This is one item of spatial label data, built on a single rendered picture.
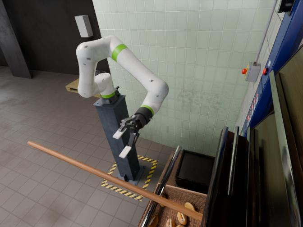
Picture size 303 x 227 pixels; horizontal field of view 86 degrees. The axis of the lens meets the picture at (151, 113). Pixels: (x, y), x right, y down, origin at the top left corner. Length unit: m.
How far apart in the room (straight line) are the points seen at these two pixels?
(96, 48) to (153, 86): 0.39
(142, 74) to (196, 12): 0.86
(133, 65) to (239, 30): 0.95
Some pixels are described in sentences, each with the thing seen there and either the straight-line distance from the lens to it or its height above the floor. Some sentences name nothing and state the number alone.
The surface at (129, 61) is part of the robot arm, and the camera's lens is 0.96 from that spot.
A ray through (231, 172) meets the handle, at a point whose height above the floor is 1.47.
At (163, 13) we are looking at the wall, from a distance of 1.69.
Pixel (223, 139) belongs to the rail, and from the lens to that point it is 0.77.
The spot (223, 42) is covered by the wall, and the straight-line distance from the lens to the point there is 1.60.
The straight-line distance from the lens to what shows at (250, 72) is 1.30.
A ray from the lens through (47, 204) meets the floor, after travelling 2.59.
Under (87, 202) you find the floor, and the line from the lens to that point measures 2.35.
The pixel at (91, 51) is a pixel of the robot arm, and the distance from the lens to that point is 1.00.
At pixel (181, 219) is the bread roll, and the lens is 1.42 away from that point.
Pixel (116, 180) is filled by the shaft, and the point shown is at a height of 1.21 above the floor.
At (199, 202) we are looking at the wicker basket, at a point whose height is 0.69.
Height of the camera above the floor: 1.99
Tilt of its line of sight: 38 degrees down
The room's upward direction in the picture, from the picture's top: 6 degrees counter-clockwise
